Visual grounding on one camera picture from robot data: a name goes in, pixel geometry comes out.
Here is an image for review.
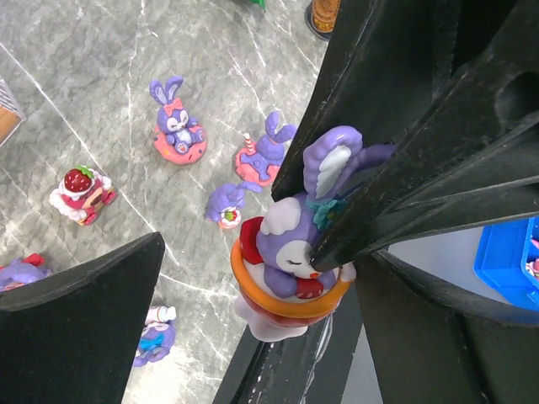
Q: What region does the white wire wooden shelf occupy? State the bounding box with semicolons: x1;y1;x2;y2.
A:
0;78;26;146

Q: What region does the green chips bag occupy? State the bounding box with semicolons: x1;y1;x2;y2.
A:
239;0;266;11

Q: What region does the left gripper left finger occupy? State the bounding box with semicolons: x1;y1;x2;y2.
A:
1;232;165;403

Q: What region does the blue plastic bin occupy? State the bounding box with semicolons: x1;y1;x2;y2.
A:
473;217;538;311

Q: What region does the tin can orange label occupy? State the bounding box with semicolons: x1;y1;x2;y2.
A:
304;0;341;41

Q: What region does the purple bunny candle donut toy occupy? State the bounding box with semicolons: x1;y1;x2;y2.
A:
235;111;297;187

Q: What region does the purple bunny on pink donut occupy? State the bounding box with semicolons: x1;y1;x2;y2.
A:
149;76;207;166

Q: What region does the purple bunny red bow toy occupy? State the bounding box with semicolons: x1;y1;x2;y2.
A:
0;253;52;292

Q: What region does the small purple bunny cupcake toy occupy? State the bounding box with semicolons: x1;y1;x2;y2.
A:
204;181;262;229

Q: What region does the strawberry cake slice toy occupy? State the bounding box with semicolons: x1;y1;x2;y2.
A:
49;165;116;226

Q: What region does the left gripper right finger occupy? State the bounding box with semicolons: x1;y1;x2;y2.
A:
272;1;538;403

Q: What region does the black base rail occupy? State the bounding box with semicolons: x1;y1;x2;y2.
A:
213;288;362;404

